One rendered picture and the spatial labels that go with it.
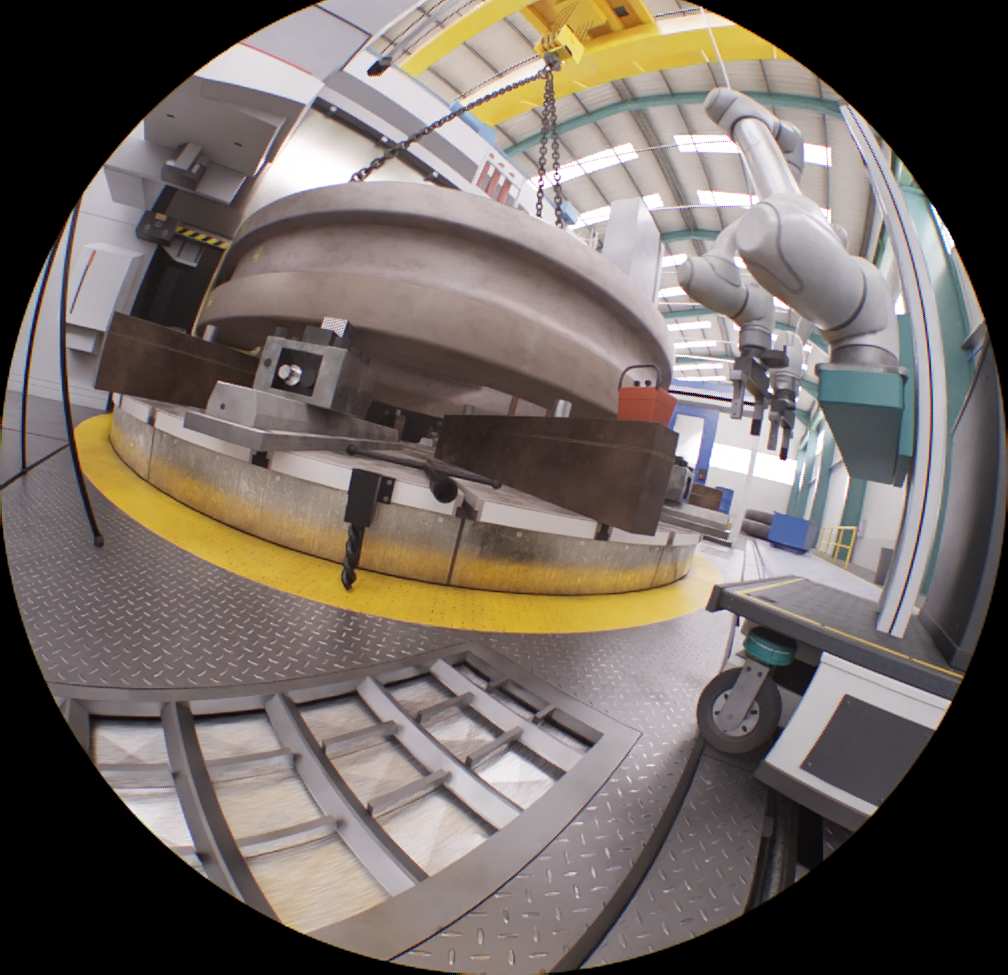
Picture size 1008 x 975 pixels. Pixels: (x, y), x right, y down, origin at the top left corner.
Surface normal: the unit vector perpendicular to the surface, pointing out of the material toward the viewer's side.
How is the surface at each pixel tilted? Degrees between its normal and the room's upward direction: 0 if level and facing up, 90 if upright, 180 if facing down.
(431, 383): 90
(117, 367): 90
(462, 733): 5
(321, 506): 90
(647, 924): 0
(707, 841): 0
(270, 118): 90
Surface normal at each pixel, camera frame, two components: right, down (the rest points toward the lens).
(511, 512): 0.34, 0.11
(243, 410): 0.10, 0.06
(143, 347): 0.93, 0.25
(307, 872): 0.31, -0.95
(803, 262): -0.36, 0.67
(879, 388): -0.84, -0.20
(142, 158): 0.74, 0.21
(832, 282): -0.15, 0.72
